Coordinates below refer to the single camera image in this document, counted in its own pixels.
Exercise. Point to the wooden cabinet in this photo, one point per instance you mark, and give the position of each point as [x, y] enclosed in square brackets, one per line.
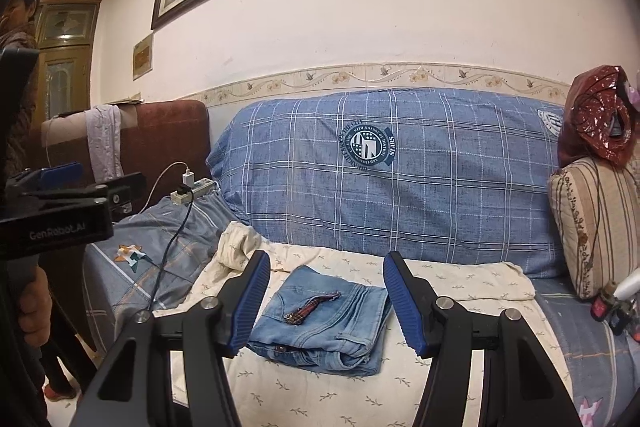
[65, 32]

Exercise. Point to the person's left hand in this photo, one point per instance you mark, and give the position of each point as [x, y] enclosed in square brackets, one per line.
[36, 306]

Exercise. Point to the lilac cloth on headboard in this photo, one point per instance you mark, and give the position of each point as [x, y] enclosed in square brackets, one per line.
[103, 125]

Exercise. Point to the small framed wall picture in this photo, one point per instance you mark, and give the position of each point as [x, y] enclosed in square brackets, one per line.
[142, 57]

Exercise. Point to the dark red plastic bag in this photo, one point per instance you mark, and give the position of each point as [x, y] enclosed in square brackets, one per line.
[598, 120]

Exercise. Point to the cream leaf-print blanket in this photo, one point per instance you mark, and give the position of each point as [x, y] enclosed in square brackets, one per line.
[268, 393]

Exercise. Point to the blue denim jeans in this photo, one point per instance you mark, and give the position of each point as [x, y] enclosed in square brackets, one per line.
[323, 324]

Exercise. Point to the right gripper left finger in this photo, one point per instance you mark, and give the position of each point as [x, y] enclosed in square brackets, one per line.
[168, 371]

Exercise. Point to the dark red headboard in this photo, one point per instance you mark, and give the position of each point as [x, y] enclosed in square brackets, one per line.
[155, 146]

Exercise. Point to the person in brown jacket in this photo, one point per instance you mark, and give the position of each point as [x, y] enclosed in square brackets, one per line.
[18, 33]

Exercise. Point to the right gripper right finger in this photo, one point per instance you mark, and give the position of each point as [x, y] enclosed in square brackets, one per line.
[520, 385]

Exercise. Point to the striped beige cushion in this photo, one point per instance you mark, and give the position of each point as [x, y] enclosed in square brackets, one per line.
[596, 209]

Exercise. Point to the white plastic roll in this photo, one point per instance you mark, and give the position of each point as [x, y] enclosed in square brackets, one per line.
[627, 288]

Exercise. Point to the blue patterned bed sheet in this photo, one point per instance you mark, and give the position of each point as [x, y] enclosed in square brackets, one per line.
[600, 369]

